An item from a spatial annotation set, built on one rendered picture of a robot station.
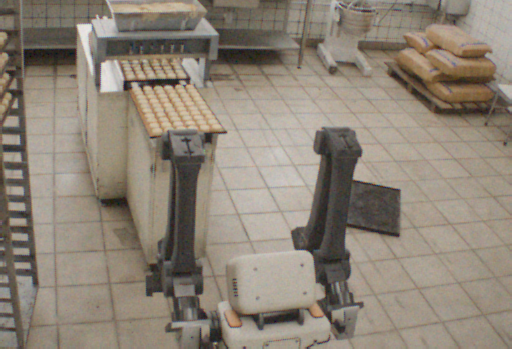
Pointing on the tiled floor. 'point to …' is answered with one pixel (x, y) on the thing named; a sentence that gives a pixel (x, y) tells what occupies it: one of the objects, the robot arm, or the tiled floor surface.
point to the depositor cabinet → (111, 119)
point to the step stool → (502, 107)
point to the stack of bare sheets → (375, 208)
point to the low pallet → (435, 95)
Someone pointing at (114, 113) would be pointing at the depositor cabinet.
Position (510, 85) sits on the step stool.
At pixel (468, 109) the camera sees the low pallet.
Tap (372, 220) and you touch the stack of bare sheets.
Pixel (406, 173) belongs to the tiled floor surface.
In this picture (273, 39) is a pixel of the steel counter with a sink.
